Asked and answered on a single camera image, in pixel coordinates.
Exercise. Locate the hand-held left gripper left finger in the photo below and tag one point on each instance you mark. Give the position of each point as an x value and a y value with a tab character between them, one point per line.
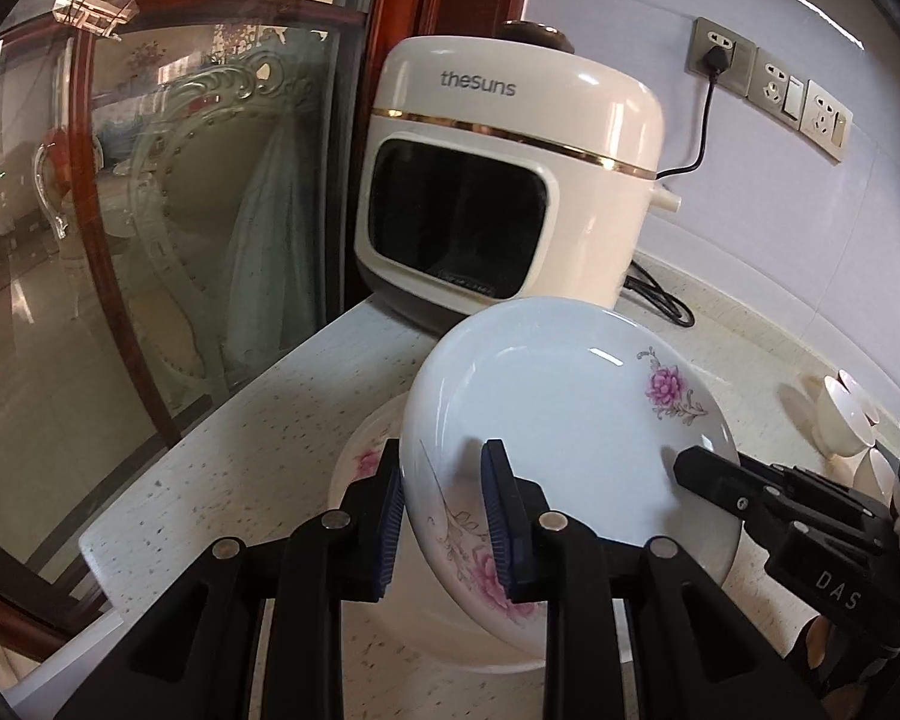
386	532

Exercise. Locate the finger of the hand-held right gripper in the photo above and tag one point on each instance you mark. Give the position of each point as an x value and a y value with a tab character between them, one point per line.
720	484

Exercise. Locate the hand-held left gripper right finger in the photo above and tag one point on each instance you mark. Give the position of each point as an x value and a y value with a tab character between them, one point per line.
499	521

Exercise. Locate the small floral white plate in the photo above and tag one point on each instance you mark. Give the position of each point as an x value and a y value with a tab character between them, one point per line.
360	450

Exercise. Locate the large floral white plate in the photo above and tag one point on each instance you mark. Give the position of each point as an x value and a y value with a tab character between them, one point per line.
570	405

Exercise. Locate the small white cups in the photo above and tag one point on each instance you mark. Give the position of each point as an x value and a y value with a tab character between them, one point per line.
844	420

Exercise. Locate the person's right hand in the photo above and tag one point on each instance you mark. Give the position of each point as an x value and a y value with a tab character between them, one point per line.
814	641

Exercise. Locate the wooden framed glass door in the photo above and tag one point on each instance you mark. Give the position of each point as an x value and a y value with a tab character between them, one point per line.
195	240

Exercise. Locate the cream rice cooker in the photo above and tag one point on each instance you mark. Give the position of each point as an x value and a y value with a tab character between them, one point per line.
510	112

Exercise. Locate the grey wall socket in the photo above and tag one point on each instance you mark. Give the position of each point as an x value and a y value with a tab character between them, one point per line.
825	120
720	34

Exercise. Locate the grey socket with switch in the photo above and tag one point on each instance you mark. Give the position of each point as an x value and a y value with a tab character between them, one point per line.
776	86

